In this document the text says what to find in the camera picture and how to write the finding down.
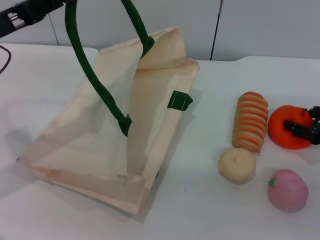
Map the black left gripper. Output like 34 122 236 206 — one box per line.
0 0 78 39

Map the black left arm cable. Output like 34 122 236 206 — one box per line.
0 44 12 75

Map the orange toy fruit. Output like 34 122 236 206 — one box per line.
267 104 315 150

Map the white handbag with green handles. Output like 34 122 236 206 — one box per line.
16 0 201 217

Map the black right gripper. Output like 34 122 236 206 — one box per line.
283 105 320 146

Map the round cream bun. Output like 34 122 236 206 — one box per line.
217 147 257 185

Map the ridged orange striped bread loaf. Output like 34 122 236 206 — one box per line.
231 91 270 154

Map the pink toy peach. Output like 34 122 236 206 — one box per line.
266 168 310 214

